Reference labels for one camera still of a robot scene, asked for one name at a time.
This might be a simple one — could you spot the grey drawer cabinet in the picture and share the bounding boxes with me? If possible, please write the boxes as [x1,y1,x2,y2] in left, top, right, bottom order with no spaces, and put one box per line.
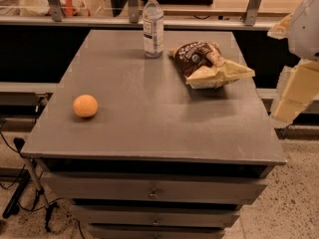
[22,30,285,239]

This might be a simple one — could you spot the black cable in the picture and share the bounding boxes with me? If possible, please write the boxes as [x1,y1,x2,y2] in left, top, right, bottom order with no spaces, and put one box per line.
[0,119,41,214]

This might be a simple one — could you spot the metal railing frame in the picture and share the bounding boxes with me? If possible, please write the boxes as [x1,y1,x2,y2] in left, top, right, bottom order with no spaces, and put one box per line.
[0,0,319,32]

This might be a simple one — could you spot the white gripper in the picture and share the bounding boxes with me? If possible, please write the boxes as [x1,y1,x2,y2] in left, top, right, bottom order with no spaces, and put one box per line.
[267,0,319,128]

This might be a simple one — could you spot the metal tripod stand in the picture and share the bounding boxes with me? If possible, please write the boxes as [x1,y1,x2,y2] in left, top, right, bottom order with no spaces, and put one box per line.
[2,136,59,232]

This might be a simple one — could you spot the orange fruit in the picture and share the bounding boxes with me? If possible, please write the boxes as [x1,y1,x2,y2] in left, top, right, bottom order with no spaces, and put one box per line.
[73,95,98,118]

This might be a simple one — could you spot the clear plastic water bottle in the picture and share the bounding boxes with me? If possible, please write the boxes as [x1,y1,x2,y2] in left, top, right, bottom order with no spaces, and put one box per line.
[143,0,163,58]

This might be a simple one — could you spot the brown chip bag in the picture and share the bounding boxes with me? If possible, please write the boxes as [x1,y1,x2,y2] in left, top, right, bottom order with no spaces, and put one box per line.
[169,41,255,89]

